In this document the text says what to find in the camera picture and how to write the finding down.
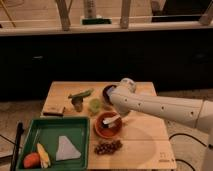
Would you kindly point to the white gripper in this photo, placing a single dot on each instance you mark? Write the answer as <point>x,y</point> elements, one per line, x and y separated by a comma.
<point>122,111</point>

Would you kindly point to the white brush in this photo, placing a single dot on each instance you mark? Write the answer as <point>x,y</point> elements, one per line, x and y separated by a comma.
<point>110,120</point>

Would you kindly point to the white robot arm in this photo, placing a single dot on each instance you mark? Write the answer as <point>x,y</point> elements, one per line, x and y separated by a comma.
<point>194,113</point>

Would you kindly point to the dark bowl with blue item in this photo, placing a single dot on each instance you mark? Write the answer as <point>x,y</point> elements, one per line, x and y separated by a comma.
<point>106,91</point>

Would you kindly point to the red bowl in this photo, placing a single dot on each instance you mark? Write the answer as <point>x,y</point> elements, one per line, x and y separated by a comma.
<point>107,131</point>

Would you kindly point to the light green cup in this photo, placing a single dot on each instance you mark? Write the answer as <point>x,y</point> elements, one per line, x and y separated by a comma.
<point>95,105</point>

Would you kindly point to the green cucumber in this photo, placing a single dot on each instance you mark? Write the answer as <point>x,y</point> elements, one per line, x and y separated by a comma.
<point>82,94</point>

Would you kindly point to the bunch of dark grapes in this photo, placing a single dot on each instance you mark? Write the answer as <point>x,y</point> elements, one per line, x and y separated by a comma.
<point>108,148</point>

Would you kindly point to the small brown pot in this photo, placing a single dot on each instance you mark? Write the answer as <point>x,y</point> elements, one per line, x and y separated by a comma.
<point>78,104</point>

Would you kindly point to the grey cloth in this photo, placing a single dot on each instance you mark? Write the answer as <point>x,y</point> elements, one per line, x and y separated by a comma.
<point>66,150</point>

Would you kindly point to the wooden block with black edge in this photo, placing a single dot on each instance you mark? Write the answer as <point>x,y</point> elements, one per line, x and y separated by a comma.
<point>53,111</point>

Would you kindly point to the green tray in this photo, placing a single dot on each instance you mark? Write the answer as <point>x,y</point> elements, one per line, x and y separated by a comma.
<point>47,131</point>

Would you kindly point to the corn cob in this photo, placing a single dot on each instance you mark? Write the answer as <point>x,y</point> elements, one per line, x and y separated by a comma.
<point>44,157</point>

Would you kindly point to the green box on shelf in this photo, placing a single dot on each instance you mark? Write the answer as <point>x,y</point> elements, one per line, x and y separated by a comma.
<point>96,21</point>

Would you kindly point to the orange tomato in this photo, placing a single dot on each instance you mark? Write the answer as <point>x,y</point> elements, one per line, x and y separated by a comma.
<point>31,160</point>

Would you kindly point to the black pole left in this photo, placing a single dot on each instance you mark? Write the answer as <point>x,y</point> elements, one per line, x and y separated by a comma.
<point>19,132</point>

